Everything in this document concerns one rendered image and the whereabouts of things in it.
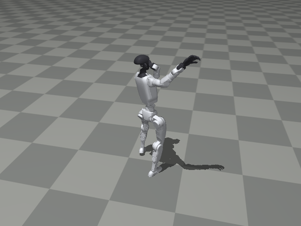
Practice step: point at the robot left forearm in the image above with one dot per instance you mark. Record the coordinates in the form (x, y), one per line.
(156, 74)

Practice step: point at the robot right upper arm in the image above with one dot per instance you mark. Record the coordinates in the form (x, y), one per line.
(152, 82)

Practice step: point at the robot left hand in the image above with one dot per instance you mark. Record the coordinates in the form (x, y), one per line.
(150, 65)

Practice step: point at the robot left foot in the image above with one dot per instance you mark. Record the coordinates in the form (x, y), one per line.
(141, 150)

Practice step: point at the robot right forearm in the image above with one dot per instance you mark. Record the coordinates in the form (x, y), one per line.
(169, 77)

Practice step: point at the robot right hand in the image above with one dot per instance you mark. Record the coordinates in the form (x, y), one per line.
(188, 61)

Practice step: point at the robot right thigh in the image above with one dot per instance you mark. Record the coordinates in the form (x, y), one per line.
(160, 125)

